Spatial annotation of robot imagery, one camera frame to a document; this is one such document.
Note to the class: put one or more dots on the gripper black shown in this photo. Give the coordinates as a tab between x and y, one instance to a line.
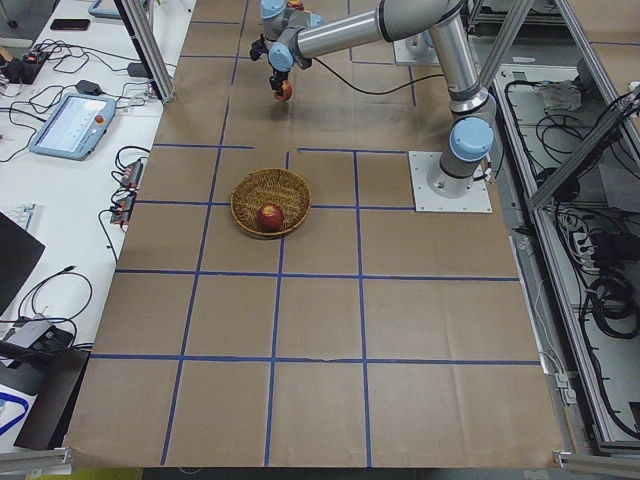
276	78

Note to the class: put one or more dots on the yellow-red apple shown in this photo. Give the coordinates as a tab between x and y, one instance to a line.
283	92

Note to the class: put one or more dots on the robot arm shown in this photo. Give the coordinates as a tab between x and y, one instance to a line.
420	44
293	36

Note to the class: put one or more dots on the red apple on plate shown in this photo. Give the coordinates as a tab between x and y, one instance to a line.
295	4

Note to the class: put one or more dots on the woven wicker basket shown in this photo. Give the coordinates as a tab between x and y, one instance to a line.
273	185

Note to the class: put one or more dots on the dark red apple in basket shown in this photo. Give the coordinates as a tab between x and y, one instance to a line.
270	218

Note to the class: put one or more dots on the black power adapter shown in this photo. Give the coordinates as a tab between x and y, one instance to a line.
86	87

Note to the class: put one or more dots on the blue teach pendant tablet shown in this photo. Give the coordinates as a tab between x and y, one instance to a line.
75	127

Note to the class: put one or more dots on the black smartphone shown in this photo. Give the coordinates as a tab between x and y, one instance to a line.
73	24

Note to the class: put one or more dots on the white keyboard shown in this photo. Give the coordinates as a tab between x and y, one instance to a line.
26	215

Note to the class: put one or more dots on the black laptop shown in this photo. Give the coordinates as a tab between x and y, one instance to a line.
20	253

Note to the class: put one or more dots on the black box on desk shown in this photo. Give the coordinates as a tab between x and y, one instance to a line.
48	420

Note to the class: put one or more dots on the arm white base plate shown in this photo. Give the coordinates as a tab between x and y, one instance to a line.
404	57
436	192

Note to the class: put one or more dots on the aluminium frame post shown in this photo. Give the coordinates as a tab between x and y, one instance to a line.
141	35

